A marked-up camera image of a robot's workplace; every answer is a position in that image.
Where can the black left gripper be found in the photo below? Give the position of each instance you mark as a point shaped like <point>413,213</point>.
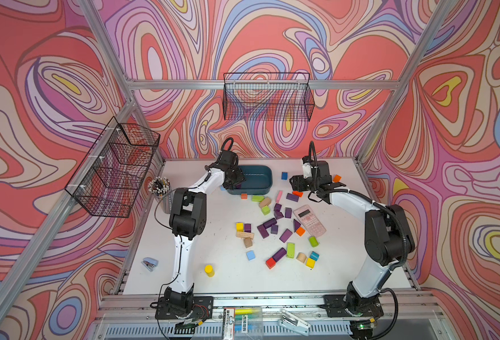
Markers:
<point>240,178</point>

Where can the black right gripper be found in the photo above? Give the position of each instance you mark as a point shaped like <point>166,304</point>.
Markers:
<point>297,182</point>

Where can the purple wooden brick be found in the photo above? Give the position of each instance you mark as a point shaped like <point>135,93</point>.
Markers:
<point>292,197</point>

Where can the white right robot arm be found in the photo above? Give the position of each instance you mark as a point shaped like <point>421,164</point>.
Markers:
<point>388,240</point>

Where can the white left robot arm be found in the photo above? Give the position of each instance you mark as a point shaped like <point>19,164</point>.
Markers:
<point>187,220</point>

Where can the teal plastic storage bin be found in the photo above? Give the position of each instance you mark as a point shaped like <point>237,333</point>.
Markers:
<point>258,180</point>

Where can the pink calculator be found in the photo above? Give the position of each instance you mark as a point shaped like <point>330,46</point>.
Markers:
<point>306,216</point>

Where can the pink long wooden block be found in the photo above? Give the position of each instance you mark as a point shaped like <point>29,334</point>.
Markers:
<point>279,196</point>

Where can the light green flat block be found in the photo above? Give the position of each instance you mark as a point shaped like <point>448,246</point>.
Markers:
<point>257,198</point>

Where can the natural wood block rear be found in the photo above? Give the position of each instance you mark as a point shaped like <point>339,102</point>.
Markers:
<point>265,202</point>

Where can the orange small block centre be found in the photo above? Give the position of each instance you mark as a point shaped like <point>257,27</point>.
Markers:
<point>300,231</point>

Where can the green small cube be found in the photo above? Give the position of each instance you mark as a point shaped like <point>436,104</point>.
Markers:
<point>265,210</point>

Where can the green cylinder near calculator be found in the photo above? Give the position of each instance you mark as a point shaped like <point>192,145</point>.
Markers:
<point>313,242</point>

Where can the purple brick centre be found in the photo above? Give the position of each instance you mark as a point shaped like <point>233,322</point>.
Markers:
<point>286,235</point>

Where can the pen holder cup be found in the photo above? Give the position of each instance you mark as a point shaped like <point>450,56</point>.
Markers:
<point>161,190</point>

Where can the natural wood long block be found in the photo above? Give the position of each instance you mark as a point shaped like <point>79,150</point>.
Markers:
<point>245,235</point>

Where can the light green rectangular block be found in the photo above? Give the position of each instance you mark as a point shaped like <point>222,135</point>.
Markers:
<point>290,250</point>

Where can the purple brick tilted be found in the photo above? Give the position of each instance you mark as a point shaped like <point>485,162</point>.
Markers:
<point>263,231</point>

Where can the teal small cube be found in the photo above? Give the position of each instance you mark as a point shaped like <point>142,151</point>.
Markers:
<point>314,256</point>

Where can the natural wood cylinder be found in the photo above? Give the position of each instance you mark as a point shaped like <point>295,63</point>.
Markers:
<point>301,257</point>

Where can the natural wood small block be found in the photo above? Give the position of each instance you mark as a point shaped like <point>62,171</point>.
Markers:
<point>248,242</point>

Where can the purple long brick front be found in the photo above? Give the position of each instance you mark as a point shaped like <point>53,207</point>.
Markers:
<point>279,254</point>

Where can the yellow small cube front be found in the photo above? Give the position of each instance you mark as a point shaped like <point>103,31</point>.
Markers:
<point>310,263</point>

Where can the red wooden cube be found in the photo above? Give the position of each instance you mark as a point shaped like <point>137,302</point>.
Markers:
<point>270,263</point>

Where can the light blue wooden cube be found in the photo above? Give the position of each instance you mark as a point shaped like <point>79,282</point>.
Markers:
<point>250,255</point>

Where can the yellow wooden cylinder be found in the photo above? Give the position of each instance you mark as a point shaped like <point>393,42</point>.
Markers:
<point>209,270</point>

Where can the clear plastic stapler front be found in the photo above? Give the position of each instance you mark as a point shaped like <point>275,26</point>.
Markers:
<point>294,323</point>

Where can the marker box front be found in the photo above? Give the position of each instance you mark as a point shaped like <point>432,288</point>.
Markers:
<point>242,323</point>

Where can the black wire basket back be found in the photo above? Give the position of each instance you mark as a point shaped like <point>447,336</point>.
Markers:
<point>267,96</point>

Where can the black wire basket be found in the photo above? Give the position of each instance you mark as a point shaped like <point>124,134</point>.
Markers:
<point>267,96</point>
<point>112,174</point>

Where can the black wire basket left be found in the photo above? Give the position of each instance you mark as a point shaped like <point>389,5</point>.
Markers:
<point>112,174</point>

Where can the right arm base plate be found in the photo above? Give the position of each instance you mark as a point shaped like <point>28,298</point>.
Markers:
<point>352,305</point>

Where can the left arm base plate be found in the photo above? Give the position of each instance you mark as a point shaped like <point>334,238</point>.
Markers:
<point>191,308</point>

